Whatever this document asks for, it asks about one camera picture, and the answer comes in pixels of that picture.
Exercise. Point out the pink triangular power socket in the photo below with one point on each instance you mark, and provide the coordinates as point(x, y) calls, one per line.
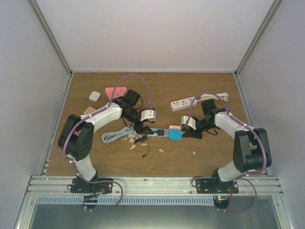
point(112, 92)

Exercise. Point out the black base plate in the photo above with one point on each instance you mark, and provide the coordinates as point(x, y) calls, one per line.
point(214, 186)
point(80, 186)

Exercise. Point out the grey slotted cable duct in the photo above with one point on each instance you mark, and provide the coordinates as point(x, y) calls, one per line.
point(127, 200)

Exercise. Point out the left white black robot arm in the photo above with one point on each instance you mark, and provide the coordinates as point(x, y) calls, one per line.
point(77, 135)

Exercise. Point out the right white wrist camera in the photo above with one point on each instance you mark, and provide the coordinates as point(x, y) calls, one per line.
point(188, 122)

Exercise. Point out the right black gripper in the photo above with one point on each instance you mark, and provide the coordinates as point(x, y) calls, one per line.
point(191, 133)

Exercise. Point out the aluminium frame rail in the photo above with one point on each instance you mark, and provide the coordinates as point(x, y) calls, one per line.
point(154, 186)

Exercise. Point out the blue cube adapter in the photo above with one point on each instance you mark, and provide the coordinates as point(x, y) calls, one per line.
point(175, 134)

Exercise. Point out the small white charger plug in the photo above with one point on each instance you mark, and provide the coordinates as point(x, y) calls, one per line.
point(94, 96)

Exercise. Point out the black charger plug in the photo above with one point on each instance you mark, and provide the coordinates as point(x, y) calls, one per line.
point(160, 132)

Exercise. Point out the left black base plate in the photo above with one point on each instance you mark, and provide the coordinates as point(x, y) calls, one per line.
point(80, 186)

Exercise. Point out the white power strip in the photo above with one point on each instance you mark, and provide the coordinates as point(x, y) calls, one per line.
point(183, 104)

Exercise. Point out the pink block socket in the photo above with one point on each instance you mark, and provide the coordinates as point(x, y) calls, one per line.
point(178, 127)

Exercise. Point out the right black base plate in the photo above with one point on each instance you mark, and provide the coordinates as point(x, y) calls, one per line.
point(214, 186)

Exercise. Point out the light blue power strip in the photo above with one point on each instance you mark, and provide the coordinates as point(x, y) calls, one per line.
point(154, 132)

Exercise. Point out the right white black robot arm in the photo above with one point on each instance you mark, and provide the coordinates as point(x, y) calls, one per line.
point(251, 150)

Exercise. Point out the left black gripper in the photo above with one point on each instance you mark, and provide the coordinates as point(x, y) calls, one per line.
point(141, 130)

